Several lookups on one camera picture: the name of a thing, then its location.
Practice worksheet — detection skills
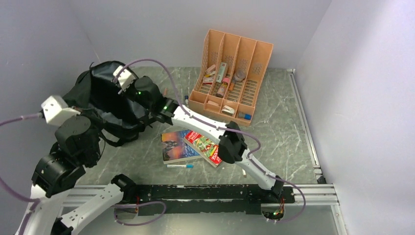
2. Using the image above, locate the black student backpack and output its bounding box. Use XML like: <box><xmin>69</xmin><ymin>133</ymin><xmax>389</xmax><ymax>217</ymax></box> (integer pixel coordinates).
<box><xmin>63</xmin><ymin>61</ymin><xmax>156</xmax><ymax>147</ymax></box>

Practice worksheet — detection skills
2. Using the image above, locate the red treehouse book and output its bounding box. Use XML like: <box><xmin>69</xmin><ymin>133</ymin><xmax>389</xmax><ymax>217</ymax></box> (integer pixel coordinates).
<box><xmin>184</xmin><ymin>131</ymin><xmax>222</xmax><ymax>167</ymax></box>

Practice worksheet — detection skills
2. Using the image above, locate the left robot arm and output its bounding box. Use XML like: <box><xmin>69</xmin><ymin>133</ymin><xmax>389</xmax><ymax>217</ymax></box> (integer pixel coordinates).
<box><xmin>17</xmin><ymin>116</ymin><xmax>136</xmax><ymax>235</ymax></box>

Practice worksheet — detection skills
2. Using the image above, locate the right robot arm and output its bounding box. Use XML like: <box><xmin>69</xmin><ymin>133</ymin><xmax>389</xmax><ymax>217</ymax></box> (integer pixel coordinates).
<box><xmin>118</xmin><ymin>75</ymin><xmax>284</xmax><ymax>203</ymax></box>

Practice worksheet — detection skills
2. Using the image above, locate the pink white small box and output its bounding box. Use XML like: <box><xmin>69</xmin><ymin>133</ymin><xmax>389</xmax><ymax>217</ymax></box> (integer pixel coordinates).
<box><xmin>202</xmin><ymin>77</ymin><xmax>215</xmax><ymax>85</ymax></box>

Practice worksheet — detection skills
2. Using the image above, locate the sunset cover book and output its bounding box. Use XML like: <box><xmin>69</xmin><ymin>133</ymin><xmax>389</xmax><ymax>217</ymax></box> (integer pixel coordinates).
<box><xmin>161</xmin><ymin>130</ymin><xmax>202</xmax><ymax>165</ymax></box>

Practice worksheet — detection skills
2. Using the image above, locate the pink eraser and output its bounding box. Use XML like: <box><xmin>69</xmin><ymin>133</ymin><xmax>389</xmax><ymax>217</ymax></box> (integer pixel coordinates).
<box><xmin>205</xmin><ymin>64</ymin><xmax>216</xmax><ymax>73</ymax></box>

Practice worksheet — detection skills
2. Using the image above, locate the brown bottle pink cap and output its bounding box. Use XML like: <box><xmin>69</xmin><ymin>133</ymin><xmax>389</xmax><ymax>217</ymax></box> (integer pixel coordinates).
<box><xmin>215</xmin><ymin>77</ymin><xmax>231</xmax><ymax>98</ymax></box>

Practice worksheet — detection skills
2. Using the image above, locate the green white box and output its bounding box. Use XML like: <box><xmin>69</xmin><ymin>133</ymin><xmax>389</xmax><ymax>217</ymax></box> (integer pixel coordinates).
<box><xmin>216</xmin><ymin>62</ymin><xmax>228</xmax><ymax>83</ymax></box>

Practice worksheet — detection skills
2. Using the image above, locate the orange plastic desk organizer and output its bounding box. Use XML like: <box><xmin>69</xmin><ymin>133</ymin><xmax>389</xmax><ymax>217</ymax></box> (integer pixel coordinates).
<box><xmin>188</xmin><ymin>29</ymin><xmax>274</xmax><ymax>126</ymax></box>

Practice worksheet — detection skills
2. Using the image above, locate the white stapler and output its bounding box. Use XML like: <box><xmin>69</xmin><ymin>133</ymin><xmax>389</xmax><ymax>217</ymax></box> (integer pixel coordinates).
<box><xmin>221</xmin><ymin>105</ymin><xmax>235</xmax><ymax>116</ymax></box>

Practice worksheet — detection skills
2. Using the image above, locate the blue white pen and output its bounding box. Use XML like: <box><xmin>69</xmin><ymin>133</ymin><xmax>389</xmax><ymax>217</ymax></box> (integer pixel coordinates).
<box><xmin>166</xmin><ymin>164</ymin><xmax>194</xmax><ymax>169</ymax></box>

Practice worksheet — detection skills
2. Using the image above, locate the orange glue stick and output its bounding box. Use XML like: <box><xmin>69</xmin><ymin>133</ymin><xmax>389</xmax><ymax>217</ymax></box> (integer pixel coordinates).
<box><xmin>228</xmin><ymin>79</ymin><xmax>235</xmax><ymax>91</ymax></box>

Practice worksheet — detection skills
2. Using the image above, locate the grey round jar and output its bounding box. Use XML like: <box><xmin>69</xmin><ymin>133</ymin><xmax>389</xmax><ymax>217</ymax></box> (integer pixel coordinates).
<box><xmin>233</xmin><ymin>69</ymin><xmax>246</xmax><ymax>82</ymax></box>

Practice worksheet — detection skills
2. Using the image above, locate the blue capped small item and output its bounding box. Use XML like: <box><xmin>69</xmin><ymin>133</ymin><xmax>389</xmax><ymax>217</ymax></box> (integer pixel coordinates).
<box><xmin>237</xmin><ymin>112</ymin><xmax>252</xmax><ymax>120</ymax></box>

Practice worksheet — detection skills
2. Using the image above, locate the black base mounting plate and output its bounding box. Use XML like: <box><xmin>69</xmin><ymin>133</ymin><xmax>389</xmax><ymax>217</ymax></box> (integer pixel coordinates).
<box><xmin>121</xmin><ymin>184</ymin><xmax>295</xmax><ymax>215</ymax></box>

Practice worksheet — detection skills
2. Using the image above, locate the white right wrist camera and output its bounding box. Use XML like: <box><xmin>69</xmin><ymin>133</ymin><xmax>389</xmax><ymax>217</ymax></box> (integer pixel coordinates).
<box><xmin>113</xmin><ymin>65</ymin><xmax>137</xmax><ymax>92</ymax></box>

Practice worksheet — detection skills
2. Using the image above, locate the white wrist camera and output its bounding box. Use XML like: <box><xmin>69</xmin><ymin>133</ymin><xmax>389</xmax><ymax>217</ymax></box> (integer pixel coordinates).
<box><xmin>41</xmin><ymin>95</ymin><xmax>81</xmax><ymax>126</ymax></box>
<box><xmin>113</xmin><ymin>65</ymin><xmax>137</xmax><ymax>92</ymax></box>

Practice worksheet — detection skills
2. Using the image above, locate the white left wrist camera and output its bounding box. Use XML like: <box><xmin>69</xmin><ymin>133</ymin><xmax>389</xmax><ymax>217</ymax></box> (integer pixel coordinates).
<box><xmin>41</xmin><ymin>95</ymin><xmax>81</xmax><ymax>126</ymax></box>

